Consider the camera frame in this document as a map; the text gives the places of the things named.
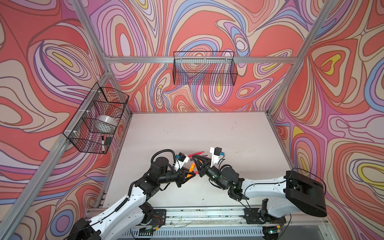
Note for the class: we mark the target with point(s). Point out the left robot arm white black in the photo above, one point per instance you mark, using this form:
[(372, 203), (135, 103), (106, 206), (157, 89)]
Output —
[(109, 225)]

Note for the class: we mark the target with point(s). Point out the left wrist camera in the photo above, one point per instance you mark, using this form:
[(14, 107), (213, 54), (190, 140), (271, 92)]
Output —
[(181, 160)]

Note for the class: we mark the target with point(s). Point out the black wire basket back wall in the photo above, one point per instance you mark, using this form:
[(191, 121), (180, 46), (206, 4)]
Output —
[(204, 68)]

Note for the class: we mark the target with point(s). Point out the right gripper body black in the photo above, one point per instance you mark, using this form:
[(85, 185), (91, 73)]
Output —
[(214, 174)]

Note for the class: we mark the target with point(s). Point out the black wire basket left wall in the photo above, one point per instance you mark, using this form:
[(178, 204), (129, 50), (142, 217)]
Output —
[(83, 134)]

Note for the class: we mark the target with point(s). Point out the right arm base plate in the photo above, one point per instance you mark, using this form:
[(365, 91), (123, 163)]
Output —
[(261, 216)]

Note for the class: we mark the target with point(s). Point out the black marker in basket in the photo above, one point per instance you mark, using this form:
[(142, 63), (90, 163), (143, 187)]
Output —
[(103, 144)]

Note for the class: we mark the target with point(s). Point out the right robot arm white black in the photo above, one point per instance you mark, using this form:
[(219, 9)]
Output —
[(291, 193)]

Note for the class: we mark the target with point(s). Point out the aluminium front rail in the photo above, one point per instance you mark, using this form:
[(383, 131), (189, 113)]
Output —
[(219, 217)]

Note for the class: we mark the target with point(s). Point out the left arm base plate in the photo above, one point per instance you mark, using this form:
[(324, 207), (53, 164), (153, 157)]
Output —
[(138, 217)]

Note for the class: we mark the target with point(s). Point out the orange highlighter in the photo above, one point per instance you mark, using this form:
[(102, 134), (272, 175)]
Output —
[(192, 168)]

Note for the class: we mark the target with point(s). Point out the black wire basket wall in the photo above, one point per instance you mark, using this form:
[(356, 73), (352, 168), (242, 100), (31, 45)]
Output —
[(204, 68), (83, 134)]

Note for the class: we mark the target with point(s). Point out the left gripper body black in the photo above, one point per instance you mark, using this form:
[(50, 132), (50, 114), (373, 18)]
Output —
[(169, 177)]

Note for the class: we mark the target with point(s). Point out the pink marker upper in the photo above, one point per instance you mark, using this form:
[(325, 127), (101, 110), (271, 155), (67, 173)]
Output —
[(198, 153)]

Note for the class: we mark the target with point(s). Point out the white tape roll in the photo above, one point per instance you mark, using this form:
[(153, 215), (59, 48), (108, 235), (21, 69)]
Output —
[(105, 121)]

